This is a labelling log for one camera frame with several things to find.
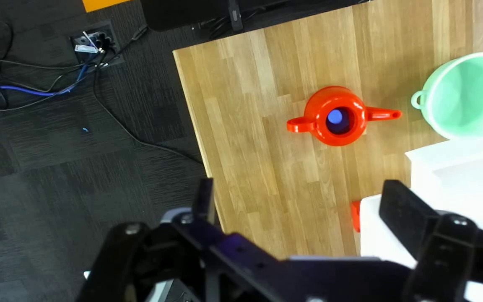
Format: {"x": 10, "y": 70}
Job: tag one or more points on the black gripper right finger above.
{"x": 406, "y": 216}

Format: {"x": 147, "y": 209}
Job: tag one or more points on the floor outlet box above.
{"x": 97, "y": 45}

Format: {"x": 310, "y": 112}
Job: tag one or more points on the small red object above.
{"x": 355, "y": 216}

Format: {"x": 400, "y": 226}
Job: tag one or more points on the green plastic pot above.
{"x": 451, "y": 98}

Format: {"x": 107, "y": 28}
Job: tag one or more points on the red toy teapot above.
{"x": 335, "y": 117}

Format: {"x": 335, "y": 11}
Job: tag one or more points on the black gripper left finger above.
{"x": 203, "y": 202}

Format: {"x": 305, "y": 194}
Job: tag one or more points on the white plastic drawer unit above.
{"x": 447, "y": 177}

